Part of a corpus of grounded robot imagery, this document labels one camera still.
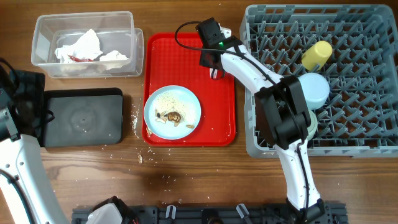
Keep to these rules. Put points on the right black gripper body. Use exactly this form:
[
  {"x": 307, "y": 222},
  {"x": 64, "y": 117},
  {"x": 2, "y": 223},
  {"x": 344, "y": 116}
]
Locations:
[{"x": 206, "y": 57}]

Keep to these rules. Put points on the light blue plate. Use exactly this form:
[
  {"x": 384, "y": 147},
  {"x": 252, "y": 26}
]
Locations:
[{"x": 171, "y": 98}]

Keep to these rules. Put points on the small white napkin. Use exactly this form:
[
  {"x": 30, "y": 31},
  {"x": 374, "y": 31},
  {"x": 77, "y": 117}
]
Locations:
[{"x": 114, "y": 59}]

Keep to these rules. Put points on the yellow cup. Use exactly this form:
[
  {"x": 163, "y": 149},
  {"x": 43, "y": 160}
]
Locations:
[{"x": 317, "y": 55}]

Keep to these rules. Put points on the light blue bowl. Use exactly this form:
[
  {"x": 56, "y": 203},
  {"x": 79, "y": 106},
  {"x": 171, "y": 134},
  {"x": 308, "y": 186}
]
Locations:
[{"x": 315, "y": 89}]

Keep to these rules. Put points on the large white napkin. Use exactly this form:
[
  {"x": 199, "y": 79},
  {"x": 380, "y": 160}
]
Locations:
[{"x": 87, "y": 46}]

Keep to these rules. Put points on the red snack wrapper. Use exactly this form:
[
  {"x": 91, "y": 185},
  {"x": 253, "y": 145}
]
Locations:
[{"x": 75, "y": 59}]

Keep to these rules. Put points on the green bowl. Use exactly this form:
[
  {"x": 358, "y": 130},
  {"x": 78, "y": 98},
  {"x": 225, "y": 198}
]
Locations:
[{"x": 313, "y": 125}]

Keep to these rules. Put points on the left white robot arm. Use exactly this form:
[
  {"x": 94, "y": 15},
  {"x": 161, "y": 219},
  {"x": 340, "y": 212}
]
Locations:
[{"x": 24, "y": 183}]

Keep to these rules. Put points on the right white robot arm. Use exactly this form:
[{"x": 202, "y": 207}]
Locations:
[{"x": 281, "y": 113}]

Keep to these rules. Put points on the clear plastic waste bin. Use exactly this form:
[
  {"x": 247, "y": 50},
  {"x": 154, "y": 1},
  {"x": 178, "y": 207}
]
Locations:
[{"x": 115, "y": 30}]

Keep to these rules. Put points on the grey dishwasher rack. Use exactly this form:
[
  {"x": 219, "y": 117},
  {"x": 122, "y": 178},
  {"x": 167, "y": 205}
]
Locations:
[{"x": 359, "y": 117}]

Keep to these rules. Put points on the red serving tray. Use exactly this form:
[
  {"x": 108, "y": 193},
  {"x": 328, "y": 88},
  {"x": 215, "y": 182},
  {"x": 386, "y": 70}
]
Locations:
[{"x": 167, "y": 63}]

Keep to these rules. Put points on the food crumb on table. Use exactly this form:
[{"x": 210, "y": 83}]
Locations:
[{"x": 140, "y": 158}]

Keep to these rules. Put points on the black rectangular tray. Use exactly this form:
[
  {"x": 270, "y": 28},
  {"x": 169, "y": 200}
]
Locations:
[{"x": 84, "y": 117}]

